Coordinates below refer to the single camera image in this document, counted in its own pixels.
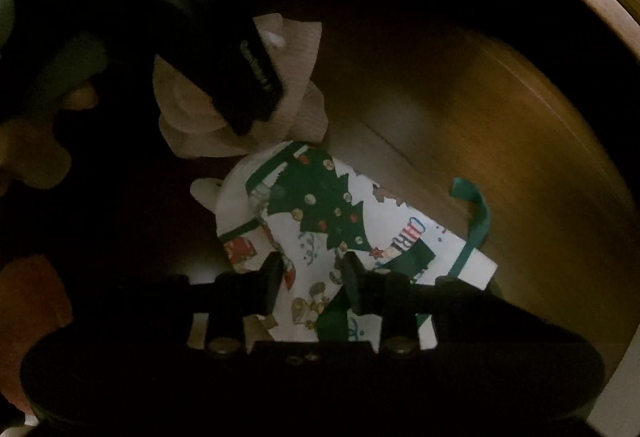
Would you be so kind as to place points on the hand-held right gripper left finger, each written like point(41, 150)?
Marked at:
point(273, 278)

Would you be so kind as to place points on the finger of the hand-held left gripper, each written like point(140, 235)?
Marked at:
point(244, 123)

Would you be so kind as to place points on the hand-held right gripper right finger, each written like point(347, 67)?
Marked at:
point(353, 278)

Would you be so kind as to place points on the pink mesh cloth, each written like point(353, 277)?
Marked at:
point(300, 52)

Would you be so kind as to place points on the white Christmas print gift bag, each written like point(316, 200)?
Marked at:
point(350, 197)

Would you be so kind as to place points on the person's left hand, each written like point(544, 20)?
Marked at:
point(30, 157)

